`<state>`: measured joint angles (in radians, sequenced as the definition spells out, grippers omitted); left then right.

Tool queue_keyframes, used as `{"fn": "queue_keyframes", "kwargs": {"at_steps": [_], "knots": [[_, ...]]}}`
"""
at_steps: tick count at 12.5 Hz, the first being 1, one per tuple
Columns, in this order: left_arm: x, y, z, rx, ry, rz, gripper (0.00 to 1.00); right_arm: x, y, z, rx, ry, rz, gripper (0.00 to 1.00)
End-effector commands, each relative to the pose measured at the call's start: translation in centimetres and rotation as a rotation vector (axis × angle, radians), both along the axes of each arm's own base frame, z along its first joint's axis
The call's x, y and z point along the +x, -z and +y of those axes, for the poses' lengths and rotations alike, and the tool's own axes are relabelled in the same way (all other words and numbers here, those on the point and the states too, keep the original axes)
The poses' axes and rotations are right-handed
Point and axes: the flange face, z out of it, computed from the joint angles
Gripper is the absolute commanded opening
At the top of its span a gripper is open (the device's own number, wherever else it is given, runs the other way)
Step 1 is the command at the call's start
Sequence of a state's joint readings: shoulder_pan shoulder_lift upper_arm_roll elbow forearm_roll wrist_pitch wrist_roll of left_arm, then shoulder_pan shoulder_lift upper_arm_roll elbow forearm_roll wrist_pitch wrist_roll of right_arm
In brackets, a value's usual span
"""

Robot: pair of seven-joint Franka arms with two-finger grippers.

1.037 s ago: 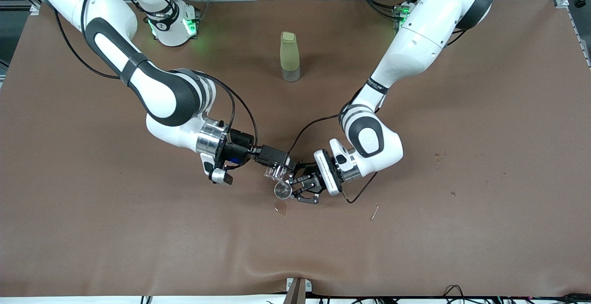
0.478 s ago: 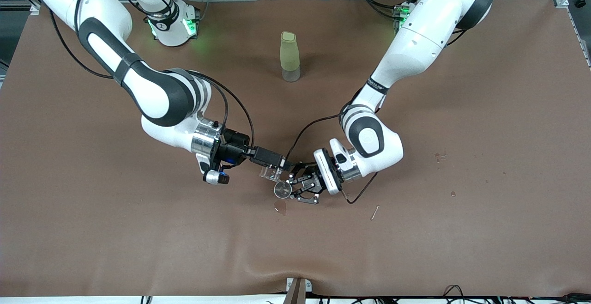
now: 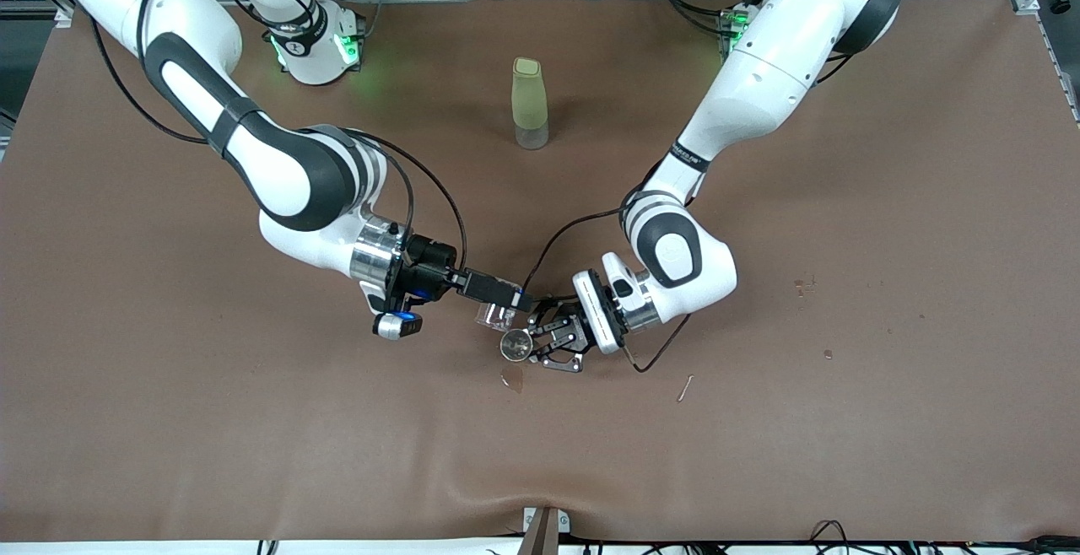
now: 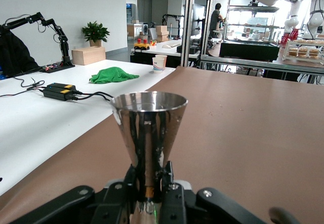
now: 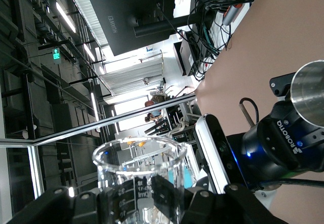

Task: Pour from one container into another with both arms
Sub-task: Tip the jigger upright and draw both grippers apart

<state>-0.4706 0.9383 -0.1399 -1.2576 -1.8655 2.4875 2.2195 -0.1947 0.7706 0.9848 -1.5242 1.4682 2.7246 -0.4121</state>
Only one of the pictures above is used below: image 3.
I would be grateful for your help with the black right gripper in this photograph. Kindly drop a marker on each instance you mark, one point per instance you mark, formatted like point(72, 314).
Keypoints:
point(429, 261)

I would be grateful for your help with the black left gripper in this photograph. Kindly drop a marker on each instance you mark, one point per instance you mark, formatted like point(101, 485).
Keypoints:
point(570, 329)

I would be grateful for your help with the small clear glass cup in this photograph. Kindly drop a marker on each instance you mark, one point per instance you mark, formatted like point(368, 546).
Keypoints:
point(498, 315)

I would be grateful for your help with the metal double jigger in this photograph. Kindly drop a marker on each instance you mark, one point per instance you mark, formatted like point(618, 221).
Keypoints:
point(515, 345)

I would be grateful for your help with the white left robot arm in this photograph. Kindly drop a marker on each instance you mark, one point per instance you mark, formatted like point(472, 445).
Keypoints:
point(759, 91)

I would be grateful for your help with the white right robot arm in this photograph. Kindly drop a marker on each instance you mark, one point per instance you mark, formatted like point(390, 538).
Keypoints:
point(287, 175)

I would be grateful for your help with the small brown liquid puddle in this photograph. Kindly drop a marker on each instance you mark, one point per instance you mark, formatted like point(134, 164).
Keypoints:
point(512, 379)

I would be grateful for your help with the small white stick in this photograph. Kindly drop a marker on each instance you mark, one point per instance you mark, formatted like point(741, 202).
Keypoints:
point(685, 389)

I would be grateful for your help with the green bottle with clear base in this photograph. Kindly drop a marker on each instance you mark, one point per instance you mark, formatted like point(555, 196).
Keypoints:
point(530, 99)

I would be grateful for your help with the brown table mat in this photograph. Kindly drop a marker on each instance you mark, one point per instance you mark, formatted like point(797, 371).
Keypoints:
point(169, 454)

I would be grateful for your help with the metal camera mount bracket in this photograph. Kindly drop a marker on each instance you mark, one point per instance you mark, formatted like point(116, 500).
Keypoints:
point(544, 534)

